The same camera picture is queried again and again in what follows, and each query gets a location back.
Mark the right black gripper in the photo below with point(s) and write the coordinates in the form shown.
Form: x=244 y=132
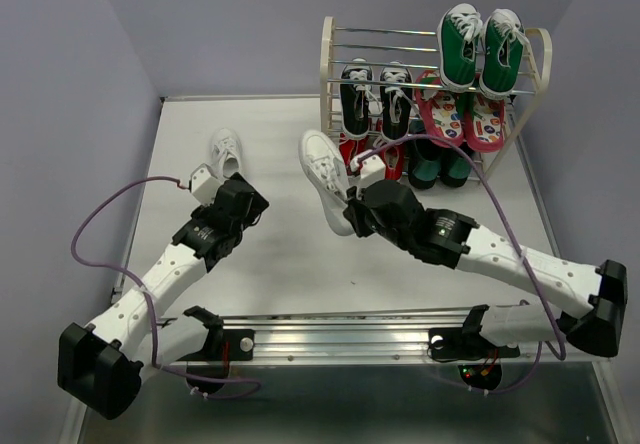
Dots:
x=355 y=204

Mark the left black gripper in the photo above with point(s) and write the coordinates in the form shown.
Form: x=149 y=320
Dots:
x=258 y=205

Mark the red canvas sneaker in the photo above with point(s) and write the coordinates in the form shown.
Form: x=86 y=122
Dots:
x=393 y=157
x=350 y=148

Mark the white sneaker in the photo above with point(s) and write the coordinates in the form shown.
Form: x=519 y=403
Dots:
x=324 y=167
x=226 y=153

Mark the black canvas sneaker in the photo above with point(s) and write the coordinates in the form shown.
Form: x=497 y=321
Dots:
x=355 y=94
x=396 y=101

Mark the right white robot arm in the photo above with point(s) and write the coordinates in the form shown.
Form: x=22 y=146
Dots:
x=583 y=305

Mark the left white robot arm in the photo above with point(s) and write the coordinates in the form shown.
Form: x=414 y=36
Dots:
x=105 y=362

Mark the left dark green shoe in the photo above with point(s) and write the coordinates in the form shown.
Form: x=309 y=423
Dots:
x=424 y=163

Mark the white metal shoe shelf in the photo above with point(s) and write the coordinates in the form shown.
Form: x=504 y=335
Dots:
x=417 y=51

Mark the left pink patterned slipper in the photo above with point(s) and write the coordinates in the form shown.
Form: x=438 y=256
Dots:
x=441 y=111

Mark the pink patterned slipper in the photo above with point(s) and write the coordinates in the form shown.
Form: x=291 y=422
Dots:
x=441 y=111
x=484 y=123

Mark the right pink patterned slipper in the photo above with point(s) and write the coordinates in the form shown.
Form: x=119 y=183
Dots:
x=484 y=123

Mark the left green canvas sneaker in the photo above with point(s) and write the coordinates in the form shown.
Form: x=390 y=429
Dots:
x=458 y=37

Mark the green canvas sneaker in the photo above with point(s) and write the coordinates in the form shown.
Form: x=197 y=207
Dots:
x=504 y=41
x=458 y=37

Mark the right green canvas sneaker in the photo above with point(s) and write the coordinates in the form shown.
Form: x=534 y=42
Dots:
x=504 y=41

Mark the aluminium mounting rail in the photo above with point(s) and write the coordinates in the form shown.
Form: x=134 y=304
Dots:
x=407 y=337

